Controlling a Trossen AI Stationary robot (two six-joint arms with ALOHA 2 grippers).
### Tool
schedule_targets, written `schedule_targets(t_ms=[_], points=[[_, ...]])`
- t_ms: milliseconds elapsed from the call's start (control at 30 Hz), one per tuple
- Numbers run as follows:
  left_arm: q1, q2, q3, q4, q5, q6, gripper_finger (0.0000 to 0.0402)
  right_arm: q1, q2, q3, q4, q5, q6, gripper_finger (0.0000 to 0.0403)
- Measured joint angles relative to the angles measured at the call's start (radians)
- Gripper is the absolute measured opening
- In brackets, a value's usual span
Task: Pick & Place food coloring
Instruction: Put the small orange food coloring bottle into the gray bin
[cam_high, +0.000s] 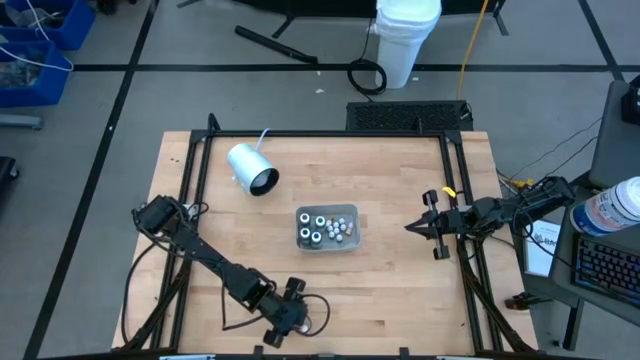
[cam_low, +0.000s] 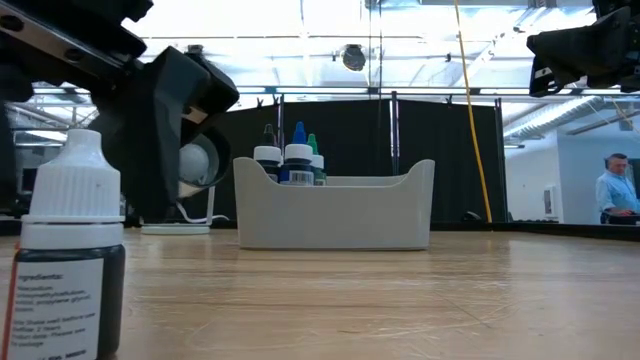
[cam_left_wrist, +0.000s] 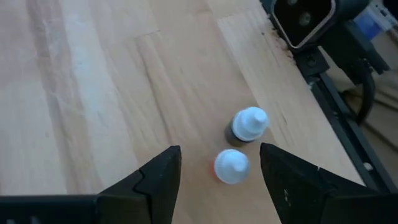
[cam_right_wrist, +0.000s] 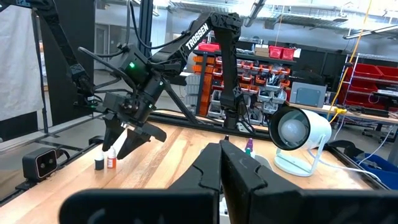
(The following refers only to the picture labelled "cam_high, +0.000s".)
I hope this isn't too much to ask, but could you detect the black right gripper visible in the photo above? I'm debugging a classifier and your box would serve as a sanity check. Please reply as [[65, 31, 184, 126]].
[[403, 189, 470, 261]]

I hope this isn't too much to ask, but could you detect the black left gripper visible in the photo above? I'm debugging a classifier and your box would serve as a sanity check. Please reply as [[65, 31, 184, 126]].
[[262, 277, 314, 350]]

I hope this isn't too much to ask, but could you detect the gray plastic bin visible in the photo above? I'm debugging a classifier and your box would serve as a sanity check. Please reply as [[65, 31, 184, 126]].
[[294, 202, 362, 253]]

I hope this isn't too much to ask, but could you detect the black perforated case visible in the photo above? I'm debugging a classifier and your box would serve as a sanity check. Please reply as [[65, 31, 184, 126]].
[[345, 99, 474, 134]]

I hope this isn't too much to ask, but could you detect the white paper sheet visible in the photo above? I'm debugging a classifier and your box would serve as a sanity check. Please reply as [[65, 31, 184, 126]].
[[523, 219, 563, 278]]

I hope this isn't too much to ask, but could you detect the black bar clamp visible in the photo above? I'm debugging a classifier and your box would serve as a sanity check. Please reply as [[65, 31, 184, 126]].
[[503, 292, 554, 312]]

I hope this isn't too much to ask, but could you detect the gray computer desk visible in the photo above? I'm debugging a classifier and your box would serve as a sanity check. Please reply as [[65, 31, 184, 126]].
[[519, 189, 640, 351]]

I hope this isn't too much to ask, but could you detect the white spot lamp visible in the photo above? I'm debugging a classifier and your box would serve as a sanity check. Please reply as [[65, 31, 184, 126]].
[[226, 143, 281, 198]]

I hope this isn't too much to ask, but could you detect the white trash can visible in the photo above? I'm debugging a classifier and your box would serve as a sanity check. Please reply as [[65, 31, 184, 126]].
[[370, 0, 444, 90]]

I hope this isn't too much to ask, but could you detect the computer keyboard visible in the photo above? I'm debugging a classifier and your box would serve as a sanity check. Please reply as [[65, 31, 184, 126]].
[[571, 234, 640, 307]]

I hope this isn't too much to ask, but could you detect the white wipes canister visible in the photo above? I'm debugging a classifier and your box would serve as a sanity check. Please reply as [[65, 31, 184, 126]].
[[568, 175, 640, 239]]

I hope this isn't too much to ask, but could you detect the black rod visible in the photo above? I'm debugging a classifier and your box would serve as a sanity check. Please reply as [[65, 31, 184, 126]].
[[233, 24, 320, 65]]

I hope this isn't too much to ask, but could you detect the gray bar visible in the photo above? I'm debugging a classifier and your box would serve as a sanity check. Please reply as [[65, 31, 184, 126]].
[[0, 113, 44, 131]]

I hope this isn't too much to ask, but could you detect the blue storage bin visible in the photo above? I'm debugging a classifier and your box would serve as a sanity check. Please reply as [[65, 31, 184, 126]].
[[0, 0, 97, 51], [0, 39, 74, 109]]

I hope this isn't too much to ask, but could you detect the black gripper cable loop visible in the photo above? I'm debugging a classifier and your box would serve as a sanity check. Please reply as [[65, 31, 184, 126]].
[[299, 292, 332, 338]]

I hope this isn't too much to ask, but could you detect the black metal table frame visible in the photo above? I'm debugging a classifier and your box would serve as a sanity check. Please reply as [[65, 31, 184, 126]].
[[119, 113, 539, 357]]

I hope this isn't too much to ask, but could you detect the black coiled cable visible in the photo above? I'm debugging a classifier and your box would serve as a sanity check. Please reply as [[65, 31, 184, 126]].
[[346, 17, 389, 97]]

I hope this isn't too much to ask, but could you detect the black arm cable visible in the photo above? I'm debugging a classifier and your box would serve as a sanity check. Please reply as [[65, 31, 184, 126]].
[[119, 242, 159, 346]]

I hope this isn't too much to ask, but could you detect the yellow hanging cable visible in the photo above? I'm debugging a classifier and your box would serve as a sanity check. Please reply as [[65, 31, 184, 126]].
[[456, 0, 492, 100]]

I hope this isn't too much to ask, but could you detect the white lamp cable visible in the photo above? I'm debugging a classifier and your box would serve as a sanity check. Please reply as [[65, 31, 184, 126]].
[[253, 127, 273, 151]]

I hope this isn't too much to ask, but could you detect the thin white cable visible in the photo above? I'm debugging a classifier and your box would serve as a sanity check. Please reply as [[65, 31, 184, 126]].
[[0, 0, 75, 73]]

